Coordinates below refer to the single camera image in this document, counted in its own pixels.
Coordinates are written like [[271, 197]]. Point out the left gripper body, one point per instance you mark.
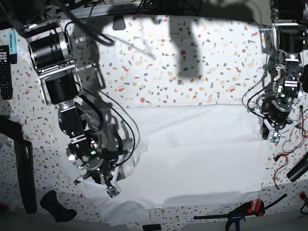
[[276, 111]]

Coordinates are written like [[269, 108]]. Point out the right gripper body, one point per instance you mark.
[[101, 174]]

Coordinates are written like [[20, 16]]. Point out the white T-shirt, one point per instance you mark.
[[188, 155]]

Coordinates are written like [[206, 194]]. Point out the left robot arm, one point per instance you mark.
[[289, 32]]

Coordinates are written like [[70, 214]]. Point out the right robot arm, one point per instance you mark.
[[94, 148]]

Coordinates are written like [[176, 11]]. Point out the black round object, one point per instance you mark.
[[305, 78]]

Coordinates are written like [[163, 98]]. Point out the black cylinder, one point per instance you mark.
[[299, 169]]

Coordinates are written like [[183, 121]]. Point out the black game controller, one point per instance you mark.
[[50, 203]]

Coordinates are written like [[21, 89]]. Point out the small black box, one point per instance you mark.
[[152, 227]]

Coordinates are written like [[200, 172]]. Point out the black orange bar clamp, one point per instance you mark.
[[250, 208]]

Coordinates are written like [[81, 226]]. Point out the terrazzo patterned tablecloth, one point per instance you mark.
[[156, 61]]

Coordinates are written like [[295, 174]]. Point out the black TV remote control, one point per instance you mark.
[[6, 89]]

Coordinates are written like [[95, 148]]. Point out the black clip at table edge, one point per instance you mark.
[[119, 23]]

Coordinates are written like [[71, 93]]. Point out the teal highlighter pen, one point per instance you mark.
[[12, 47]]

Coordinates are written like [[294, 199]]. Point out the black bent bracket stand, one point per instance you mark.
[[24, 162]]

